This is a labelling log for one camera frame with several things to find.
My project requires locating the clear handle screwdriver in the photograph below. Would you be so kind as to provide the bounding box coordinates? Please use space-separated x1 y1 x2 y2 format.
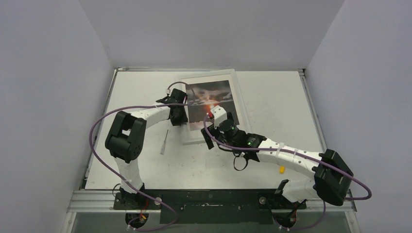
160 130 169 155

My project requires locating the white picture frame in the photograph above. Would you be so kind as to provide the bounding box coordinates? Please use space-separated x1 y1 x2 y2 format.
179 69 251 146

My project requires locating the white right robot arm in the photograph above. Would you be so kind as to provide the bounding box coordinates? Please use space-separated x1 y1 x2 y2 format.
201 113 353 208

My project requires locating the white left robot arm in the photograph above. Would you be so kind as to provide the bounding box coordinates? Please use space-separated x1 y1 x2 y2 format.
105 89 188 209

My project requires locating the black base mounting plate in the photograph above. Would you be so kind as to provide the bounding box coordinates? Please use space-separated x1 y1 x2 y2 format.
113 189 307 224

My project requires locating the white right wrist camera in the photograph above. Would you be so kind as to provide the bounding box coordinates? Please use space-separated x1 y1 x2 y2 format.
210 105 227 128

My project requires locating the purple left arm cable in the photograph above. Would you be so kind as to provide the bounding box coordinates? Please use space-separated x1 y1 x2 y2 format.
89 81 196 233

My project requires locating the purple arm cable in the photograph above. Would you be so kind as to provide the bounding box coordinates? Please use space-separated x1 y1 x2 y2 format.
203 115 373 232
89 81 196 233

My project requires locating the yellow handle screwdriver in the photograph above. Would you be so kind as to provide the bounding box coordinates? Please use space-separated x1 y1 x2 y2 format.
279 166 285 174

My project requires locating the aluminium table front rail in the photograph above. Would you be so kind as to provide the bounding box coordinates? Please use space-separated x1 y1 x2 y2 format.
67 190 357 213

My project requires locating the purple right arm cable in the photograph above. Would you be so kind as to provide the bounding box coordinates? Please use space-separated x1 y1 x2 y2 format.
203 115 373 232

